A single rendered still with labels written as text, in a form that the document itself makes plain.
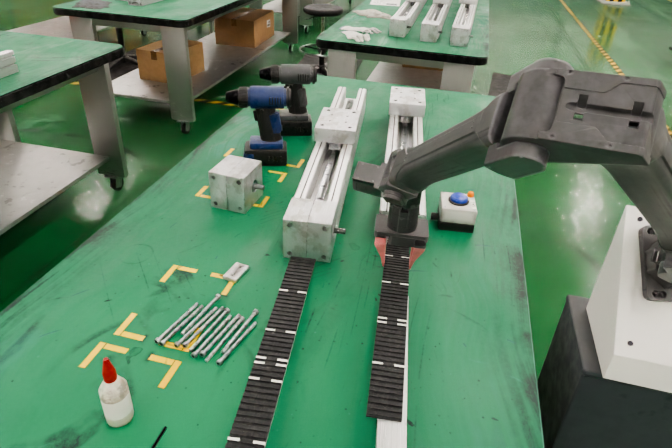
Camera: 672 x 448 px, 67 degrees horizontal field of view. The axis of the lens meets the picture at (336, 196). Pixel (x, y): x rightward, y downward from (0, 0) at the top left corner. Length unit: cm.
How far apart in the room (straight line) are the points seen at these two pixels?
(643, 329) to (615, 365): 7
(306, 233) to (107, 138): 196
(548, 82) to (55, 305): 88
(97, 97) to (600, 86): 250
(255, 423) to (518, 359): 45
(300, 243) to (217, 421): 40
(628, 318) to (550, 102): 51
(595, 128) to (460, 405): 49
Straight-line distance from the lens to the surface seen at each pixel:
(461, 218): 120
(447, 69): 286
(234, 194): 121
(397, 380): 82
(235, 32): 495
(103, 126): 285
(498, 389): 89
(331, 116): 145
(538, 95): 53
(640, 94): 53
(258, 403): 78
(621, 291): 96
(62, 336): 100
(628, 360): 96
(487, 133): 57
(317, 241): 104
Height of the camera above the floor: 143
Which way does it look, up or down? 30 degrees down
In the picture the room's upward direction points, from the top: 3 degrees clockwise
